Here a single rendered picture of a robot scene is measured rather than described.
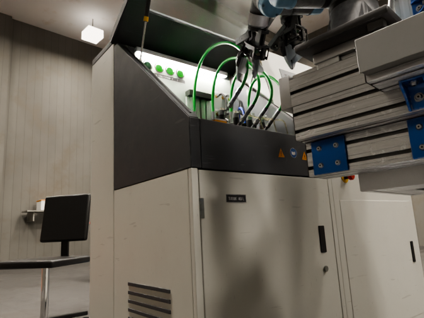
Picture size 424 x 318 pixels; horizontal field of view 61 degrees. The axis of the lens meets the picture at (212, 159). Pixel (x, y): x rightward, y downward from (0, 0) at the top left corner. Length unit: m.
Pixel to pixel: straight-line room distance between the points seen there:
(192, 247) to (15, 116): 9.81
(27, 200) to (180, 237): 9.36
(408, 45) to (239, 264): 0.76
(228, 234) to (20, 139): 9.66
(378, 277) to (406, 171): 0.91
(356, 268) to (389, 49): 1.09
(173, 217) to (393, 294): 1.13
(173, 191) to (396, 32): 0.75
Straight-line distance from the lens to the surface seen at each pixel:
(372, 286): 1.76
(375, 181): 0.98
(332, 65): 0.93
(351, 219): 1.66
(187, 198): 1.09
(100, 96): 1.85
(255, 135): 1.28
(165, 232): 1.20
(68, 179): 10.81
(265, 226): 1.25
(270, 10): 1.27
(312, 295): 1.43
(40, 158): 10.64
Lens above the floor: 0.60
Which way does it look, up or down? 11 degrees up
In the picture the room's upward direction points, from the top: 3 degrees counter-clockwise
